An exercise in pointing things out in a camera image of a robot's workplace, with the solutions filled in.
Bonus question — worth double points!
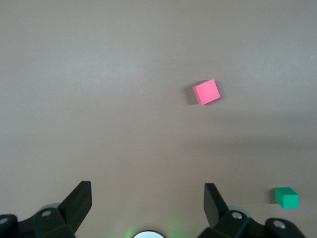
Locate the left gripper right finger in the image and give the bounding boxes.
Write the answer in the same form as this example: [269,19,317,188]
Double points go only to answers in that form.
[199,182,306,238]

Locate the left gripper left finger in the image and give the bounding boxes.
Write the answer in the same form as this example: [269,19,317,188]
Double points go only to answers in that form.
[0,180,93,238]

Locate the green foam cube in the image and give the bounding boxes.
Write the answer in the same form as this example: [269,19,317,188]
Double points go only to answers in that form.
[274,186,300,209]

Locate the brown table cover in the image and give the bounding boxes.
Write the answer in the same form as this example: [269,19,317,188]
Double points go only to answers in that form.
[0,0,317,238]

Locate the pink foam cube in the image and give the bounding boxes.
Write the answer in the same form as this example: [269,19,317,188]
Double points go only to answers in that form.
[192,78,221,106]

